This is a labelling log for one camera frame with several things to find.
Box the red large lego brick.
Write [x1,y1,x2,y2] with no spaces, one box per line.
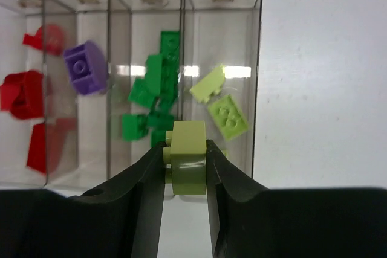
[26,118,77,175]

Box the red curved lego brick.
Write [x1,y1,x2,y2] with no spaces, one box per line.
[1,70,44,120]

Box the lime curved lego brick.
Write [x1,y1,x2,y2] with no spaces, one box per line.
[163,121,207,196]

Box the purple curved lego brick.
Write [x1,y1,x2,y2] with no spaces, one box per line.
[63,40,108,95]

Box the red arch lego brick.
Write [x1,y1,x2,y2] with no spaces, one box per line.
[22,24,65,56]

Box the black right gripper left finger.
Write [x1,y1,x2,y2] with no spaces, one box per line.
[1,143,165,257]

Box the green arch lego piece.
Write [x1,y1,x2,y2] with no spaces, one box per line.
[128,77,158,110]

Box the green round-notch lego brick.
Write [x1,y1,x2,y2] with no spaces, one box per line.
[151,129,166,147]

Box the dark green lego brick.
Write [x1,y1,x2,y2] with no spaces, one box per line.
[145,54,163,96]

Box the green small lego brick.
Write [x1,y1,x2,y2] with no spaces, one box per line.
[122,114,149,141]

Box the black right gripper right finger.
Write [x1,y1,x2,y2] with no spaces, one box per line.
[206,140,386,257]

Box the green square lego plate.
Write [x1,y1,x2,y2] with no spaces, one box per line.
[147,111,175,130]

